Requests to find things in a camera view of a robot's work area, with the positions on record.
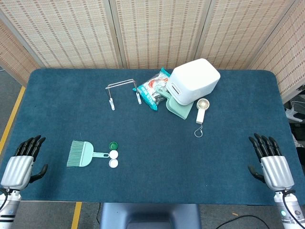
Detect woven folding screen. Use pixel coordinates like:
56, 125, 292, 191
0, 0, 305, 104

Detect metal wire rack stand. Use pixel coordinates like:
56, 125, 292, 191
105, 78, 142, 111

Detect white power strip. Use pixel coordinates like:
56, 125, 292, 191
285, 107, 305, 123

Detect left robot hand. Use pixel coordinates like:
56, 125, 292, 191
0, 135, 49, 190

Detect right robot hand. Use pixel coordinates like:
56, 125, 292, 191
247, 133, 295, 191

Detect teal snack bag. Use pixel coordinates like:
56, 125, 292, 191
132, 67, 171, 111

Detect blue table cloth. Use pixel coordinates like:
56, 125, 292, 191
0, 68, 300, 206

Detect white handheld fan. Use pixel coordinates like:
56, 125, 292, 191
194, 98, 211, 138

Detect black cable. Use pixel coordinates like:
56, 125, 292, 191
218, 215, 284, 229

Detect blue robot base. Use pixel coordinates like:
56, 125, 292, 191
99, 203, 202, 229

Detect white plastic bin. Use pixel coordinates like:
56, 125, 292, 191
165, 58, 221, 106

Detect green mini brush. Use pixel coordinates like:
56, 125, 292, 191
66, 140, 110, 167

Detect mint green dustpan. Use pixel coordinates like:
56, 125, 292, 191
156, 87, 195, 120

